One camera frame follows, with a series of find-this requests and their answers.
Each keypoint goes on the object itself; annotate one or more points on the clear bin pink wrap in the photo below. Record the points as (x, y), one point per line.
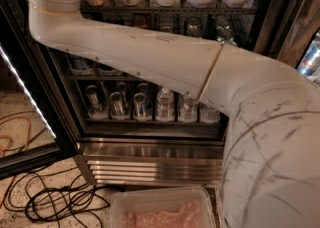
(188, 207)

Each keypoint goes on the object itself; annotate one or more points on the bottom left silver can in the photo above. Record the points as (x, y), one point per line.
(97, 111)

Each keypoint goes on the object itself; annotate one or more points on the front blue pepsi can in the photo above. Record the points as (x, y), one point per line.
(105, 70)

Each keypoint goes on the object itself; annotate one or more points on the open glass fridge door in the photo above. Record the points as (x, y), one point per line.
(39, 135)

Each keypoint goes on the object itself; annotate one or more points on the bottom middle silver can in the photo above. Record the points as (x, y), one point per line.
(119, 108)

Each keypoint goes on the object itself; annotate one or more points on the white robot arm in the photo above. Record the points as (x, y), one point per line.
(271, 161)

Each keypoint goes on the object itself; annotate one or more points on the right water bottle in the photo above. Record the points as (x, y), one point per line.
(209, 115)

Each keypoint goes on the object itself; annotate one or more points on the water bottle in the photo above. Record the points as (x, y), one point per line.
(209, 115)
(188, 109)
(165, 105)

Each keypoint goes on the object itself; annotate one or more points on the middle water bottle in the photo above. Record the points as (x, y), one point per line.
(188, 109)

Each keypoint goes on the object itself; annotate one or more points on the left water bottle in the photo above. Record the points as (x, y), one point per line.
(165, 105)

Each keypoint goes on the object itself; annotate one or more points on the stainless steel fridge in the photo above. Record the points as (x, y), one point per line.
(154, 153)

